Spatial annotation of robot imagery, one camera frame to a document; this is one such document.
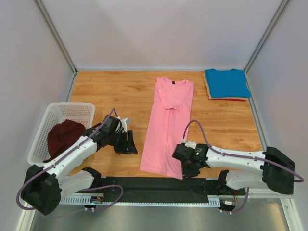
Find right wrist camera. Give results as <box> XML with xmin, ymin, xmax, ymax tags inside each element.
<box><xmin>182</xmin><ymin>139</ymin><xmax>197</xmax><ymax>149</ymax></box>

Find blue folded t shirt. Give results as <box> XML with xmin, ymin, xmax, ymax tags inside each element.
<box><xmin>205</xmin><ymin>69</ymin><xmax>251</xmax><ymax>99</ymax></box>

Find purple cable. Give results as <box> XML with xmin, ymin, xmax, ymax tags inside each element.
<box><xmin>15</xmin><ymin>107</ymin><xmax>125</xmax><ymax>218</ymax></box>
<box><xmin>181</xmin><ymin>119</ymin><xmax>305</xmax><ymax>215</ymax></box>

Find aluminium front rail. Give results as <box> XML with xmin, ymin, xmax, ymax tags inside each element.
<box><xmin>59</xmin><ymin>177</ymin><xmax>293</xmax><ymax>209</ymax></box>

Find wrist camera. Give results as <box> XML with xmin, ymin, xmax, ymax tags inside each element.
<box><xmin>182</xmin><ymin>139</ymin><xmax>197</xmax><ymax>149</ymax></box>
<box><xmin>116</xmin><ymin>116</ymin><xmax>130</xmax><ymax>133</ymax></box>

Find right aluminium frame post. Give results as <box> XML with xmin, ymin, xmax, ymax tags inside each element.
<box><xmin>245</xmin><ymin>0</ymin><xmax>291</xmax><ymax>73</ymax></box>

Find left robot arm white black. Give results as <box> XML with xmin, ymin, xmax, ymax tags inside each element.
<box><xmin>16</xmin><ymin>115</ymin><xmax>138</xmax><ymax>215</ymax></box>

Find pink t shirt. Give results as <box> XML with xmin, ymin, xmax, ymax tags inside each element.
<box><xmin>140</xmin><ymin>77</ymin><xmax>194</xmax><ymax>179</ymax></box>

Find aluminium frame post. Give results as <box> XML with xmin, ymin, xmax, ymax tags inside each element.
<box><xmin>245</xmin><ymin>0</ymin><xmax>291</xmax><ymax>73</ymax></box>
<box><xmin>34</xmin><ymin>0</ymin><xmax>77</xmax><ymax>74</ymax></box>

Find white plastic laundry basket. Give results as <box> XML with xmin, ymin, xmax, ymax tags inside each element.
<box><xmin>27</xmin><ymin>102</ymin><xmax>95</xmax><ymax>167</ymax></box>

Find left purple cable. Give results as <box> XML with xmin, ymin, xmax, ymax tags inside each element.
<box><xmin>15</xmin><ymin>107</ymin><xmax>125</xmax><ymax>218</ymax></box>

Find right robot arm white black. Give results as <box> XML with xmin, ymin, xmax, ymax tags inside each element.
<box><xmin>172</xmin><ymin>141</ymin><xmax>295</xmax><ymax>195</ymax></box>

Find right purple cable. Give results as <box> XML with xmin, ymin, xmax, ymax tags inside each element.
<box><xmin>181</xmin><ymin>119</ymin><xmax>305</xmax><ymax>215</ymax></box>

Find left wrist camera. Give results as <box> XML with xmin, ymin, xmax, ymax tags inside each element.
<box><xmin>116</xmin><ymin>116</ymin><xmax>130</xmax><ymax>133</ymax></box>

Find left aluminium frame post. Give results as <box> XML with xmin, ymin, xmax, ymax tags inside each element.
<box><xmin>34</xmin><ymin>0</ymin><xmax>77</xmax><ymax>74</ymax></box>

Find dark red t shirt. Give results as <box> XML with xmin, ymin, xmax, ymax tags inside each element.
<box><xmin>43</xmin><ymin>119</ymin><xmax>86</xmax><ymax>163</ymax></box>

